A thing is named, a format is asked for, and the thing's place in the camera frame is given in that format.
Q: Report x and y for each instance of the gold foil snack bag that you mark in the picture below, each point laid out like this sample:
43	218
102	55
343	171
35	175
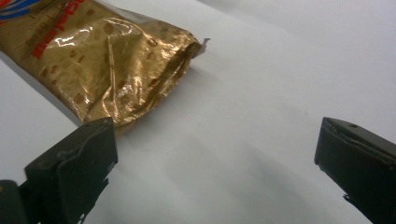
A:
102	65

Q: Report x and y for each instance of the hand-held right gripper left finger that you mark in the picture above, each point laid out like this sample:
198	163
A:
74	165

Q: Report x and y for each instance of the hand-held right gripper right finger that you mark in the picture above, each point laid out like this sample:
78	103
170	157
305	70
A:
361	165

